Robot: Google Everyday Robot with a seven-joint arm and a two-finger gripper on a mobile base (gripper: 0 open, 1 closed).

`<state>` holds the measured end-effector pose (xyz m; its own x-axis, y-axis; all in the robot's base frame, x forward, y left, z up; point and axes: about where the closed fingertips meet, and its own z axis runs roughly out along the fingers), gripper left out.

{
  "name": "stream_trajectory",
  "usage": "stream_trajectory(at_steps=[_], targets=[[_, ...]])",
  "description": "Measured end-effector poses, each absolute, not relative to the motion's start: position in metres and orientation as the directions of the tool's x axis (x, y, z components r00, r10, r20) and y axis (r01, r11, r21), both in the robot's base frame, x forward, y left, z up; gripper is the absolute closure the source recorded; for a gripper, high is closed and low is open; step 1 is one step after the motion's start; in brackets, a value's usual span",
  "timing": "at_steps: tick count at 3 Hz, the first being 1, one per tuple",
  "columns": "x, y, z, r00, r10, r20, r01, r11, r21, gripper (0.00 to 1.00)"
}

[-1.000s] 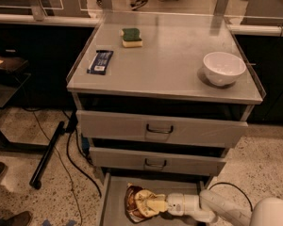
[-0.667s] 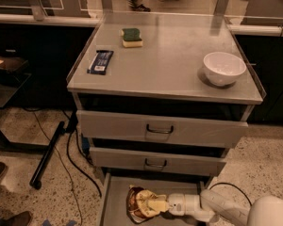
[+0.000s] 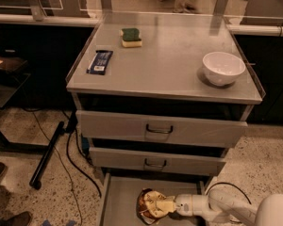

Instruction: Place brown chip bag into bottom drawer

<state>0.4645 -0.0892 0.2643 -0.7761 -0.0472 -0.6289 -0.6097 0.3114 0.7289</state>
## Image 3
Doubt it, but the grey drawer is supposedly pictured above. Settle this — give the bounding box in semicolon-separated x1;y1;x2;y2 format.
90;147;225;176
96;170;208;226
76;110;247;148

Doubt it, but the white ceramic bowl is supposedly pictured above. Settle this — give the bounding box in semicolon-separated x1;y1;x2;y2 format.
202;52;246;86

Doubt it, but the brown sea salt chip bag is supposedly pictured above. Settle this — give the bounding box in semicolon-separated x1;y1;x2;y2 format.
137;188;170;225

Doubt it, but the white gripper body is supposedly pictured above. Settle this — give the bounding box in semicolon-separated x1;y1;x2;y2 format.
175;194;193;217

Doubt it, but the brown shoe lower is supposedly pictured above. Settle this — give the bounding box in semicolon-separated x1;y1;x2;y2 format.
7;211;32;226

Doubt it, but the grey metal drawer cabinet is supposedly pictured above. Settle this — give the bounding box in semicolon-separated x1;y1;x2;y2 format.
65;11;266;178

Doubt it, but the black looped floor cable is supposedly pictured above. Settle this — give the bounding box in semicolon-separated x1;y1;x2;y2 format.
205;182;253;205

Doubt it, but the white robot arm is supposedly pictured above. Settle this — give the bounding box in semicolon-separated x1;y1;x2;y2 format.
150;189;283;226

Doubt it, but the black cable beside cabinet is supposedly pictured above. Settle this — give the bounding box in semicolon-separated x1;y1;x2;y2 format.
63;110;103;199

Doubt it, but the black table leg base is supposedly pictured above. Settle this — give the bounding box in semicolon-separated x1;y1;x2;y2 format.
29;121;64;190

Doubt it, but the bottom grey drawer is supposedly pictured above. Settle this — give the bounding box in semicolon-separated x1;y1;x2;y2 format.
96;170;208;226

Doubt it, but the blue snack bar wrapper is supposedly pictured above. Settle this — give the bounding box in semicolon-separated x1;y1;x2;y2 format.
86;50;113;75

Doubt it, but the middle grey drawer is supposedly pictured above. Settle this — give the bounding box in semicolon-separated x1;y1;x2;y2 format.
90;147;225;176

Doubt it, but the top grey drawer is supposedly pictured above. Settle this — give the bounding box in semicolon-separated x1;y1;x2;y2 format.
76;110;247;148

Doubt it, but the green and yellow sponge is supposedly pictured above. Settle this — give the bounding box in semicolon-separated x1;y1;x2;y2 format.
121;28;142;48

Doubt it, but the dark side table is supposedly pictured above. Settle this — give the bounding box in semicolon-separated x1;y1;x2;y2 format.
0;53;29;108

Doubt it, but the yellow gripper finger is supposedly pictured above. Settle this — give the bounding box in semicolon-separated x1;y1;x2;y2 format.
154;196;175;214

